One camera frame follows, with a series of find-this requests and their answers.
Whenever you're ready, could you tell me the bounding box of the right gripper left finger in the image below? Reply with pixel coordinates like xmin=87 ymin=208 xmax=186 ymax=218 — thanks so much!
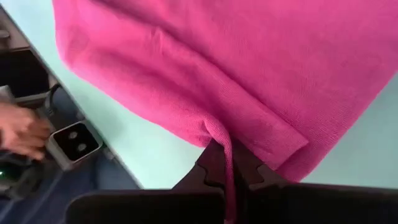
xmin=65 ymin=139 xmax=228 ymax=224

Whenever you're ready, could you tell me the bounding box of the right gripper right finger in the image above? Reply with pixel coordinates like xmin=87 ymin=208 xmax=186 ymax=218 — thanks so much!
xmin=235 ymin=146 xmax=398 ymax=224

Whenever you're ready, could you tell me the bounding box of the pink towel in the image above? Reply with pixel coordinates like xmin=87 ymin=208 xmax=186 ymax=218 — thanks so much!
xmin=52 ymin=0 xmax=398 ymax=224

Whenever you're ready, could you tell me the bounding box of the person's leg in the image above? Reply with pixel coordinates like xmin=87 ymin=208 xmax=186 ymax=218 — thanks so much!
xmin=0 ymin=86 xmax=141 ymax=224

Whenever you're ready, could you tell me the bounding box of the green table mat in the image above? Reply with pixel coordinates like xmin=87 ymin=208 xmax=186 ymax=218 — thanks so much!
xmin=0 ymin=0 xmax=398 ymax=190

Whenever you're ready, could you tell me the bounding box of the black device with green light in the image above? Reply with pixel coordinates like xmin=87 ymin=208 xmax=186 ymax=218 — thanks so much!
xmin=0 ymin=160 xmax=47 ymax=200

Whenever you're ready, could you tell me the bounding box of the person's hand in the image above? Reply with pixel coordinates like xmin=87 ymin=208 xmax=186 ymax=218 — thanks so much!
xmin=0 ymin=101 xmax=53 ymax=162

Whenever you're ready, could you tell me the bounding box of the black equipment box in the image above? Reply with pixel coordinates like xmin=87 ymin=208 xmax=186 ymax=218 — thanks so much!
xmin=0 ymin=49 xmax=51 ymax=98

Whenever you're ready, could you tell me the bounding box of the small grey depth camera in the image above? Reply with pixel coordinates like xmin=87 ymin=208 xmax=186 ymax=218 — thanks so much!
xmin=45 ymin=119 xmax=104 ymax=172

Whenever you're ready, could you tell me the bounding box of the black camera cable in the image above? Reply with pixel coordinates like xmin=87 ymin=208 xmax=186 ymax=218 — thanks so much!
xmin=42 ymin=83 xmax=62 ymax=121

